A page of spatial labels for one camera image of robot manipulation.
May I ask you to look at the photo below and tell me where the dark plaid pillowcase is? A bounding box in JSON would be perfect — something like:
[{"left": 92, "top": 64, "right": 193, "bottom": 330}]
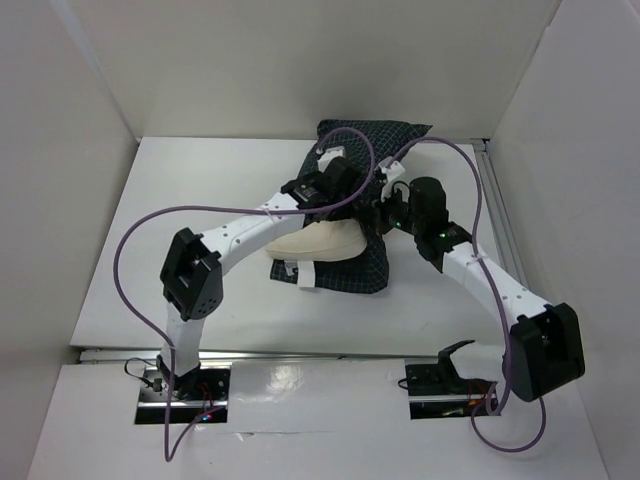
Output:
[{"left": 268, "top": 118, "right": 434, "bottom": 297}]

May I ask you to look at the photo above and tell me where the cream white pillow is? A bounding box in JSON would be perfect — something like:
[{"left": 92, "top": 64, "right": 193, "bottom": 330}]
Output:
[{"left": 265, "top": 219, "right": 367, "bottom": 263}]

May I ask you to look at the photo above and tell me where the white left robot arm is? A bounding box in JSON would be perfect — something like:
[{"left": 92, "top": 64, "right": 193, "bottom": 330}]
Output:
[{"left": 157, "top": 156, "right": 366, "bottom": 399}]

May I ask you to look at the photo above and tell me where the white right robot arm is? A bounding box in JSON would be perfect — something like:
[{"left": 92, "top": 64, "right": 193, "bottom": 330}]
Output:
[{"left": 366, "top": 177, "right": 585, "bottom": 402}]

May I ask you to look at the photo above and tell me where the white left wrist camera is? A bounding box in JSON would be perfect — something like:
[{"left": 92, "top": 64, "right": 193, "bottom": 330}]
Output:
[{"left": 317, "top": 146, "right": 346, "bottom": 172}]

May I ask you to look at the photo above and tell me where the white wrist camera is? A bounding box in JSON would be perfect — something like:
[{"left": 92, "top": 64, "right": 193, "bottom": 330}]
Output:
[
  {"left": 317, "top": 146, "right": 346, "bottom": 172},
  {"left": 376, "top": 158, "right": 406, "bottom": 202}
]

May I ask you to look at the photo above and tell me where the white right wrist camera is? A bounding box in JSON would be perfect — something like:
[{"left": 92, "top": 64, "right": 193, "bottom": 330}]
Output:
[{"left": 376, "top": 158, "right": 406, "bottom": 202}]

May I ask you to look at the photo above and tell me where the aluminium side rail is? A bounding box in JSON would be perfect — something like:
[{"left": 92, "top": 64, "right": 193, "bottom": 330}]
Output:
[{"left": 472, "top": 139, "right": 529, "bottom": 288}]

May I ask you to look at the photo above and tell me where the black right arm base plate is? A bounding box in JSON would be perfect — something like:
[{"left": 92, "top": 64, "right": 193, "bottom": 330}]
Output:
[{"left": 397, "top": 340, "right": 499, "bottom": 420}]

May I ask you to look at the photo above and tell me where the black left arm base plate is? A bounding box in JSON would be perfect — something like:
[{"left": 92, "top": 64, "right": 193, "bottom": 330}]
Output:
[{"left": 123, "top": 357, "right": 231, "bottom": 425}]

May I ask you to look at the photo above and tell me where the aluminium front rail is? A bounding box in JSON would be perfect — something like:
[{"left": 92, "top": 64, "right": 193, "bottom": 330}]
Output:
[{"left": 79, "top": 348, "right": 438, "bottom": 364}]

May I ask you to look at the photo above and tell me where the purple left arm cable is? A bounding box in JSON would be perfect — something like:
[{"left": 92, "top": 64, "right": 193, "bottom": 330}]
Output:
[{"left": 113, "top": 127, "right": 376, "bottom": 462}]

